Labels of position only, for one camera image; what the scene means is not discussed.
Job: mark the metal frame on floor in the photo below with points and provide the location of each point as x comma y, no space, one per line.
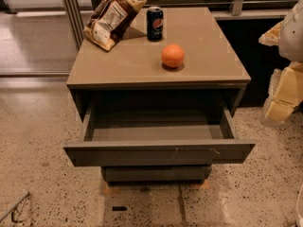
15,212

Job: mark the grey drawer cabinet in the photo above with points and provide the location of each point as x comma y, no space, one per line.
132,77

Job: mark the metal railing post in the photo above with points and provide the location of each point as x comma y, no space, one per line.
236,7

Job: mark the blue Pepsi can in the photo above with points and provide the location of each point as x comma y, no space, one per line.
155,21

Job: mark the grey top drawer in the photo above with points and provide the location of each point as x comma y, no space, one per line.
158,138

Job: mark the small black floor object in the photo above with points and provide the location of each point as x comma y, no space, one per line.
119,208

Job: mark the brown snack bag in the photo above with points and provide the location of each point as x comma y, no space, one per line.
110,20

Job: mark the orange fruit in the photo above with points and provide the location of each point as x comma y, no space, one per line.
172,55

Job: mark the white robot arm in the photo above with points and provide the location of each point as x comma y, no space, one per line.
291,35

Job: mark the metal window frame post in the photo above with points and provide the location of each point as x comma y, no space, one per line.
73,13

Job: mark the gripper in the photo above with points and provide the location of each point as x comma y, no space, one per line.
293,37

